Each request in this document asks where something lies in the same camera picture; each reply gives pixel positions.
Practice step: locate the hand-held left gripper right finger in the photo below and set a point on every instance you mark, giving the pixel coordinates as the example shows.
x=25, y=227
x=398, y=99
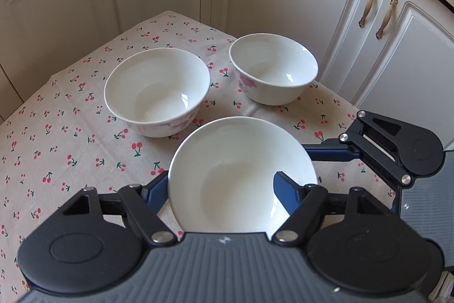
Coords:
x=288, y=191

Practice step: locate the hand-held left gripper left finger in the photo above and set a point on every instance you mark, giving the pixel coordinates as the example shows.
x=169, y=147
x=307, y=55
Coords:
x=156, y=191

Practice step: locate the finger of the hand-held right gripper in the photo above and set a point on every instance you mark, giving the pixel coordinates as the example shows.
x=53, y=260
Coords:
x=330, y=153

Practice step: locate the cherry print tablecloth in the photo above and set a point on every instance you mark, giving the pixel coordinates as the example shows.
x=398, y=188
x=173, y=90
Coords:
x=71, y=132

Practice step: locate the white bowl with pink flowers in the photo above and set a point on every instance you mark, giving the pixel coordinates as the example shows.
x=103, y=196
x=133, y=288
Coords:
x=156, y=90
x=273, y=61
x=241, y=164

